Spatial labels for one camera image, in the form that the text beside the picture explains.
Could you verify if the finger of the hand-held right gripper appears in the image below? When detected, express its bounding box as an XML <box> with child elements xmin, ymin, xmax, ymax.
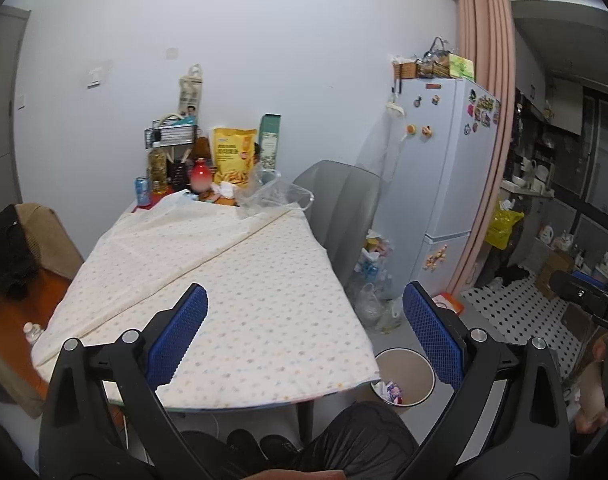
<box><xmin>549</xmin><ymin>270</ymin><xmax>592</xmax><ymax>306</ymax></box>

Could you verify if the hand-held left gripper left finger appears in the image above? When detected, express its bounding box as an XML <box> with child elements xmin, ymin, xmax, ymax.
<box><xmin>38</xmin><ymin>283</ymin><xmax>209</xmax><ymax>480</ymax></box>

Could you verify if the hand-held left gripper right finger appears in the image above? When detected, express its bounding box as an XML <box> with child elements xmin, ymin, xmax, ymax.
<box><xmin>396</xmin><ymin>281</ymin><xmax>571</xmax><ymax>480</ymax></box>

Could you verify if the white round trash bin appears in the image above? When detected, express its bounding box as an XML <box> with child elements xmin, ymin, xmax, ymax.
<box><xmin>371</xmin><ymin>347</ymin><xmax>436</xmax><ymax>407</ymax></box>

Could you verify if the person's right hand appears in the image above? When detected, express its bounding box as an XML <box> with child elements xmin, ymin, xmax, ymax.
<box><xmin>574</xmin><ymin>332</ymin><xmax>608</xmax><ymax>436</ymax></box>

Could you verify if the brown cardboard box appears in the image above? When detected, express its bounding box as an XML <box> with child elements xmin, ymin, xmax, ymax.
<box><xmin>544</xmin><ymin>250</ymin><xmax>575</xmax><ymax>286</ymax></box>

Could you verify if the orange white box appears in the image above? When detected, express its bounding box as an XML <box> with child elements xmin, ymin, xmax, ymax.
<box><xmin>431</xmin><ymin>294</ymin><xmax>465</xmax><ymax>315</ymax></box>

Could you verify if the clear floor plastic bag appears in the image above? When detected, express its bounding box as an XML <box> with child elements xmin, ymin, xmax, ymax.
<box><xmin>354</xmin><ymin>282</ymin><xmax>404</xmax><ymax>333</ymax></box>

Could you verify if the dotted cream tablecloth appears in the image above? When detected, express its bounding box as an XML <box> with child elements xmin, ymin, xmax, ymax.
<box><xmin>31</xmin><ymin>192</ymin><xmax>382</xmax><ymax>408</ymax></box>

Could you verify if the yellow plastic bag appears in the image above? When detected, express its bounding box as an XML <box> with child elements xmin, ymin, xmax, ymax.
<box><xmin>485</xmin><ymin>202</ymin><xmax>525</xmax><ymax>250</ymax></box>

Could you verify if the person's black trouser leg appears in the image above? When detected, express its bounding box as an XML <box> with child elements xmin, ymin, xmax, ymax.
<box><xmin>294</xmin><ymin>400</ymin><xmax>420</xmax><ymax>480</ymax></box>

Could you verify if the black shoe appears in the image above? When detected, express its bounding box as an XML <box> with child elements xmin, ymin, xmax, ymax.
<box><xmin>259</xmin><ymin>435</ymin><xmax>305</xmax><ymax>466</ymax></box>
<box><xmin>226</xmin><ymin>429</ymin><xmax>262</xmax><ymax>461</ymax></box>

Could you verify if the black table leg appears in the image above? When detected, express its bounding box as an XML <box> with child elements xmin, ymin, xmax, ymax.
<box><xmin>296</xmin><ymin>402</ymin><xmax>315</xmax><ymax>443</ymax></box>

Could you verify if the red round vase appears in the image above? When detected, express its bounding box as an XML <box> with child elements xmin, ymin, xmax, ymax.
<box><xmin>190</xmin><ymin>158</ymin><xmax>212</xmax><ymax>195</ymax></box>

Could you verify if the black chopstick holder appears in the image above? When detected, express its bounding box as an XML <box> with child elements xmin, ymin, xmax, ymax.
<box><xmin>168</xmin><ymin>152</ymin><xmax>191</xmax><ymax>191</ymax></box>

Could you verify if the grey chair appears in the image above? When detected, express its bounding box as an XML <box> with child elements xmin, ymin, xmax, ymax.
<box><xmin>291</xmin><ymin>160</ymin><xmax>383</xmax><ymax>291</ymax></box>

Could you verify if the wooden bench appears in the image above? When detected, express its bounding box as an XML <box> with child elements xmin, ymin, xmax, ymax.
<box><xmin>0</xmin><ymin>265</ymin><xmax>80</xmax><ymax>418</ymax></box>

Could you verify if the cooking oil bottle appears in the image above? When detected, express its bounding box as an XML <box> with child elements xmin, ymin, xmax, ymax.
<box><xmin>148</xmin><ymin>141</ymin><xmax>169</xmax><ymax>196</ymax></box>

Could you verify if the white refrigerator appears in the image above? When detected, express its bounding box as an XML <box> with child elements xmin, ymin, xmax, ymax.
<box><xmin>373</xmin><ymin>77</ymin><xmax>502</xmax><ymax>301</ymax></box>

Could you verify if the yellow snack bag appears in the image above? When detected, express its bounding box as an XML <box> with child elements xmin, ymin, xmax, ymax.
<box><xmin>211</xmin><ymin>127</ymin><xmax>259</xmax><ymax>188</ymax></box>

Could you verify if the black bag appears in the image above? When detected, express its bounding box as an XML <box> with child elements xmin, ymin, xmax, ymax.
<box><xmin>0</xmin><ymin>205</ymin><xmax>37</xmax><ymax>301</ymax></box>

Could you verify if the green carton box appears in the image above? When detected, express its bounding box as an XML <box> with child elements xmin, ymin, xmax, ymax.
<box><xmin>258</xmin><ymin>114</ymin><xmax>283</xmax><ymax>171</ymax></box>

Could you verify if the printed paper bag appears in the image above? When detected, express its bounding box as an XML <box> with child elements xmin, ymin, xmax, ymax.
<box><xmin>177</xmin><ymin>64</ymin><xmax>204</xmax><ymax>121</ymax></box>

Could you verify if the green tissue box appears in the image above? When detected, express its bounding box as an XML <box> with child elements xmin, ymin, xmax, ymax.
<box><xmin>449</xmin><ymin>55</ymin><xmax>476</xmax><ymax>81</ymax></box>

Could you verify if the black wire basket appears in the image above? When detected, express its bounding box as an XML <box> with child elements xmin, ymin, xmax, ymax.
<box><xmin>144</xmin><ymin>122</ymin><xmax>200</xmax><ymax>150</ymax></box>

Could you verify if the wire basket with handle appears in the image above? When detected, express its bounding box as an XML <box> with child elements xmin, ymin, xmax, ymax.
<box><xmin>416</xmin><ymin>37</ymin><xmax>455</xmax><ymax>79</ymax></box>

